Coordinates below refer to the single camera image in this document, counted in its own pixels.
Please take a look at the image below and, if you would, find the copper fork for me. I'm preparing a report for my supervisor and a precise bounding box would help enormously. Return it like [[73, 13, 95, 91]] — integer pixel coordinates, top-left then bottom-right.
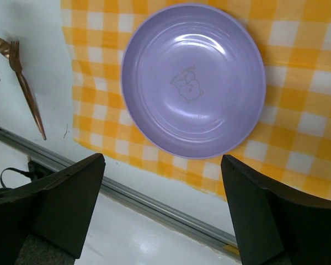
[[9, 41, 46, 140]]

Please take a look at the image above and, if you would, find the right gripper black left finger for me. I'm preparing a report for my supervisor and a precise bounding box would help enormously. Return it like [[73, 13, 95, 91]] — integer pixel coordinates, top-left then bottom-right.
[[0, 153, 105, 264]]

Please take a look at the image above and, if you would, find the purple plastic plate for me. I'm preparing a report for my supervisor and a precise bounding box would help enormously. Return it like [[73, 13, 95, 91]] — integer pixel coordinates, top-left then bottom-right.
[[121, 3, 266, 159]]

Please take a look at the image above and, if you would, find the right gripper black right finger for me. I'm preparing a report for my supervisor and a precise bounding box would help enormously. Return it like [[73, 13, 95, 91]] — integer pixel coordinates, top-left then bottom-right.
[[221, 155, 331, 264]]

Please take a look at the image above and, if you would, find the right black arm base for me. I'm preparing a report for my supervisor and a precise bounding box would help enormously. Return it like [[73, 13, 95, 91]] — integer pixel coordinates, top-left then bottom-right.
[[0, 161, 53, 189]]

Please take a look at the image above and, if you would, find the yellow white checkered cloth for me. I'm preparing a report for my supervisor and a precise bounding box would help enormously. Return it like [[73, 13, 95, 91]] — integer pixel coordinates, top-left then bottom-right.
[[60, 1, 331, 200]]

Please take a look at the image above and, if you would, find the aluminium front rail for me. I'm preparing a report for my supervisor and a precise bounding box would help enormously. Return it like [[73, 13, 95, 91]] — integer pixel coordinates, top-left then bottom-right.
[[0, 129, 241, 264]]

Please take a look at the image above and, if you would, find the copper spoon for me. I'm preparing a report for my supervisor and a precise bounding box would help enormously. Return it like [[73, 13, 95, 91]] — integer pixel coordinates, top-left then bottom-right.
[[0, 38, 10, 59]]

